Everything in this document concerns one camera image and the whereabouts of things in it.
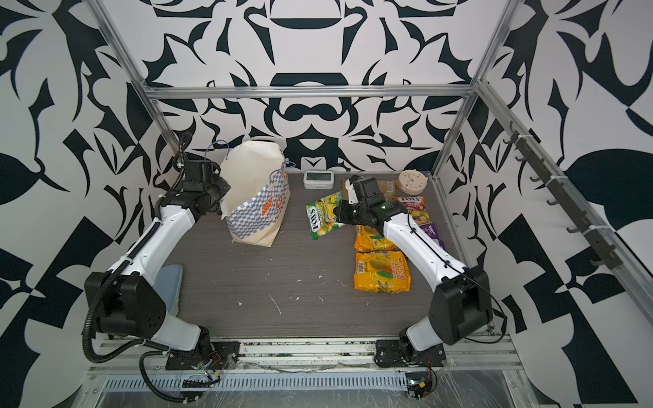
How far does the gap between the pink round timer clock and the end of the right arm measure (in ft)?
1.58

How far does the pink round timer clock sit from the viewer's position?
1.14 m

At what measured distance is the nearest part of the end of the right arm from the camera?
23.2 inches
